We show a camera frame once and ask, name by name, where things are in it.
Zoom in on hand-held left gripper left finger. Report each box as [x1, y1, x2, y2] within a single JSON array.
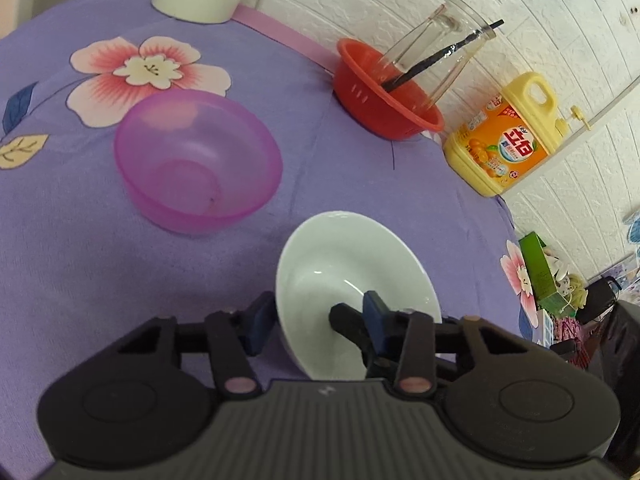
[[115, 291, 278, 396]]

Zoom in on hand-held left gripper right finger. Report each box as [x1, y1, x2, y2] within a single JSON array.
[[362, 290, 525, 396]]

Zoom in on plain white bowl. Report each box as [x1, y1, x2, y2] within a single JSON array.
[[275, 211, 443, 381]]

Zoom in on green box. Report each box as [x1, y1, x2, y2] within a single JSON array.
[[518, 231, 571, 316]]

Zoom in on pink translucent bowl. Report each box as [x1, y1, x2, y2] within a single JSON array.
[[113, 90, 284, 234]]

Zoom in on purple floral tablecloth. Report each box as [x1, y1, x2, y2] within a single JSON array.
[[0, 0, 546, 480]]

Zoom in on yellow fluffy scrubber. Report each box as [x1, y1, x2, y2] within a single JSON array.
[[562, 275, 591, 316]]

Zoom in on yellow detergent bottle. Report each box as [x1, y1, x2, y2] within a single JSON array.
[[443, 71, 593, 197]]

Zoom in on red plastic colander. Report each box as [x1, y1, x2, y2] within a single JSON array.
[[333, 37, 446, 141]]

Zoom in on black appliance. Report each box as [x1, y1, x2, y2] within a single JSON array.
[[575, 280, 640, 480]]

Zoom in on black stirring stick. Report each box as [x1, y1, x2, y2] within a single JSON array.
[[382, 20, 505, 93]]

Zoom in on clear drinking glass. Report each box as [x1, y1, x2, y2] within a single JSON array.
[[372, 0, 498, 111]]

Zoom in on white wall conduit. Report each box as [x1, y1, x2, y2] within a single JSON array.
[[570, 77, 640, 136]]

